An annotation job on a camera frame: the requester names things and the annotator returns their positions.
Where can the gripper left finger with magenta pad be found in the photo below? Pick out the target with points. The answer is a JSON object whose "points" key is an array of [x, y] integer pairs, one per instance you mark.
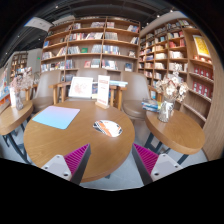
{"points": [[70, 167]]}

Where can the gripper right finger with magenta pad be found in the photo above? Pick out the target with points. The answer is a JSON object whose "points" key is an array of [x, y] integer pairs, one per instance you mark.
{"points": [[152, 166]]}

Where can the light blue mouse pad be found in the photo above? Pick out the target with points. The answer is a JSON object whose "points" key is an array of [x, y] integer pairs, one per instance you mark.
{"points": [[57, 117]]}

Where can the round wooden centre table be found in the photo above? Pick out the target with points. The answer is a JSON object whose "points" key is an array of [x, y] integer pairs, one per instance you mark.
{"points": [[43, 142]]}

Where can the round wooden table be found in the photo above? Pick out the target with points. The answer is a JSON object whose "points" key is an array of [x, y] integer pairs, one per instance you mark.
{"points": [[43, 142], [10, 119], [181, 133]]}

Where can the round wooden right table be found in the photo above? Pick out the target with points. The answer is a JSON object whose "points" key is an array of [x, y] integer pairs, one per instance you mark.
{"points": [[181, 133]]}

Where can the round printed hand fan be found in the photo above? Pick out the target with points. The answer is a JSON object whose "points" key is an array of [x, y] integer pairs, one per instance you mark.
{"points": [[107, 127]]}

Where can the stack of books on seat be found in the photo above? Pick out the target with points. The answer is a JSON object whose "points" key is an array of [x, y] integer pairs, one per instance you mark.
{"points": [[151, 105]]}

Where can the beige upholstered left chair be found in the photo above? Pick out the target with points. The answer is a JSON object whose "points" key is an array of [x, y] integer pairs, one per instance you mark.
{"points": [[44, 94]]}

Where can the beige upholstered chair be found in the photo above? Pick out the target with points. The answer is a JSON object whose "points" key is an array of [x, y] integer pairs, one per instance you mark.
{"points": [[137, 90], [44, 94]]}

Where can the round wooden left table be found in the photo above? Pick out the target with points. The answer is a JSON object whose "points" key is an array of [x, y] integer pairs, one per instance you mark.
{"points": [[10, 119]]}

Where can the white framed picture card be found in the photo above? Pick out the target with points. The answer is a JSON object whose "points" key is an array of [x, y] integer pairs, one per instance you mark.
{"points": [[81, 87]]}

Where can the glass vase with dried flowers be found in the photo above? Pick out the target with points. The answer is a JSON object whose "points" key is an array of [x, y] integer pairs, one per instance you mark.
{"points": [[172, 89]]}

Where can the wooden armchair behind table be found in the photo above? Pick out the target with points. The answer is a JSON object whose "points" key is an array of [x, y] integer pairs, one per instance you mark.
{"points": [[115, 93]]}

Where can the beige upholstered right chair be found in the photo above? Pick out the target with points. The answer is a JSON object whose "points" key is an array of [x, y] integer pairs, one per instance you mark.
{"points": [[137, 90]]}

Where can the white sign on wooden stand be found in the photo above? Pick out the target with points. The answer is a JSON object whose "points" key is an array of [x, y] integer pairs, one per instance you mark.
{"points": [[103, 91]]}

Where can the white card on left table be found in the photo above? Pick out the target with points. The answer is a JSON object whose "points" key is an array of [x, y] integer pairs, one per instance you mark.
{"points": [[12, 97]]}

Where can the left vase with pink flowers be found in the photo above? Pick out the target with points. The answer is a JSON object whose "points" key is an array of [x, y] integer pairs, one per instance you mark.
{"points": [[19, 83]]}

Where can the yellow poster on shelf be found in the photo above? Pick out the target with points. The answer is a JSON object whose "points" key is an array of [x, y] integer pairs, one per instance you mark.
{"points": [[200, 46]]}

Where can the centre wooden bookshelf with books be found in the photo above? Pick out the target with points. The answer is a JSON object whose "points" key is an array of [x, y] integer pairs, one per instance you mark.
{"points": [[94, 42]]}

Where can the wooden bookshelf with books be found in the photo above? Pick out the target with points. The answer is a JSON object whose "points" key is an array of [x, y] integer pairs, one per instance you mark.
{"points": [[165, 42], [94, 42]]}

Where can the right wooden bookshelf with books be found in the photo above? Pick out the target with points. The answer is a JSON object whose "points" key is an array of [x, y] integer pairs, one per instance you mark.
{"points": [[165, 42]]}

